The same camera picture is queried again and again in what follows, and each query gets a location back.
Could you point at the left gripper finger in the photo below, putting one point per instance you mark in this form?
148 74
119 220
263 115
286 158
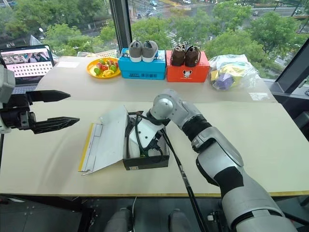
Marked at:
48 96
55 122

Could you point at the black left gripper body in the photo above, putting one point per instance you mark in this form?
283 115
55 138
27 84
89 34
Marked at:
14 117

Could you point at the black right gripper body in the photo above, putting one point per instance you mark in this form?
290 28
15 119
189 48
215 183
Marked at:
154 146

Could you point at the black shoebox with white lid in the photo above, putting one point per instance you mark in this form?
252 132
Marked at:
106 142

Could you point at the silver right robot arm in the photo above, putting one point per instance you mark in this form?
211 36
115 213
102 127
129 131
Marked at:
217 145

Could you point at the open laptop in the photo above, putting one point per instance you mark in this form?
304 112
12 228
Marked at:
26 65

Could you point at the blue shoebox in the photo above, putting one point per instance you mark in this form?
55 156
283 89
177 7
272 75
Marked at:
142 70

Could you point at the red shoebox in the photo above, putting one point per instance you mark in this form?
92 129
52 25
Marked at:
187 72

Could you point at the yellow plate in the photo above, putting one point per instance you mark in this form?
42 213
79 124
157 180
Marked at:
93 72

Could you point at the green toy fruit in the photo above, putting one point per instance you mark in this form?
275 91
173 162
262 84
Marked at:
97 70

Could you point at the red toy tomato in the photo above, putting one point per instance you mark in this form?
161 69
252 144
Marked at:
104 67

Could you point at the yellow toy banana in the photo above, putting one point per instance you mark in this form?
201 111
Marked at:
109 73

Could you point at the white perforated basket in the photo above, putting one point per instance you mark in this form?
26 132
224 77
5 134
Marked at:
108 53

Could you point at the brown shoe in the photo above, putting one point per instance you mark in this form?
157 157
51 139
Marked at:
178 56
192 57

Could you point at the grey shoe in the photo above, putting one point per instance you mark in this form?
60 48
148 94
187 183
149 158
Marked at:
149 52
135 51

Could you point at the dark window pillar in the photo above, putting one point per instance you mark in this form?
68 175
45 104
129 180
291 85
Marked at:
120 26

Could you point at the clear bag of colourful items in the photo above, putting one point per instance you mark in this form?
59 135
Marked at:
231 72

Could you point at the small clear plastic wrapper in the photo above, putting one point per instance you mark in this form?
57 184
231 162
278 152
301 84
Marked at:
259 96

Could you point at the black table frame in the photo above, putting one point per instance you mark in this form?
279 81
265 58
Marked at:
48 212

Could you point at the dark slanted window frame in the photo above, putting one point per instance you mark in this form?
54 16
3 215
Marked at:
293 70

